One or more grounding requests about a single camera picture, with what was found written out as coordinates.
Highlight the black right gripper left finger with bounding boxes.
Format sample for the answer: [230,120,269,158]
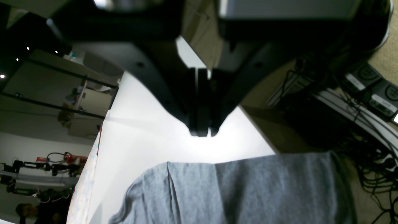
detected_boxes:
[47,0,209,137]

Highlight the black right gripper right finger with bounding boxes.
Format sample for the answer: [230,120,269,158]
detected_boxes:
[210,0,391,136]

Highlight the grey T-shirt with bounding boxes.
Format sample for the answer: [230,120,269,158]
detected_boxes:
[109,152,358,224]

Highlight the black power adapters on floor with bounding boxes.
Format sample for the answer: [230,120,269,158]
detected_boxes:
[342,63,398,124]

